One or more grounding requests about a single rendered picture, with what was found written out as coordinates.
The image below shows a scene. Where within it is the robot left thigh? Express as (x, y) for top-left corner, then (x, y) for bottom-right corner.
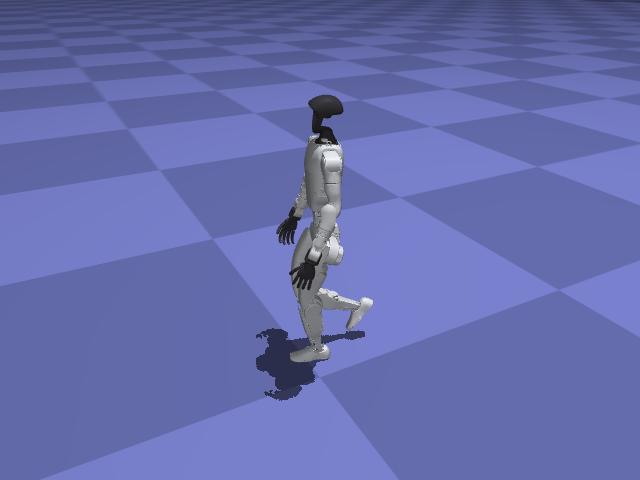
(298, 236), (344, 314)

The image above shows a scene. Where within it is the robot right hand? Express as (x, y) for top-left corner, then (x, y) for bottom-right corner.
(276, 206), (301, 245)

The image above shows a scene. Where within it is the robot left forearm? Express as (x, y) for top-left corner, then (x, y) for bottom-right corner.
(307, 205), (337, 262)

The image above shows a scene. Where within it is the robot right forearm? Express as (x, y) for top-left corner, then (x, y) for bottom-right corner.
(292, 180), (308, 218)

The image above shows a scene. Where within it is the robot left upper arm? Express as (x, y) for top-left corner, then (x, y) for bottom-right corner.
(321, 151), (343, 218)

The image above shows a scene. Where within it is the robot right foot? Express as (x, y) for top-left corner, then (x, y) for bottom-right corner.
(346, 297), (373, 330)

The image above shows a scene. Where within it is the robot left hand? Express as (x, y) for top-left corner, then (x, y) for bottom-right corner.
(289, 248), (322, 290)

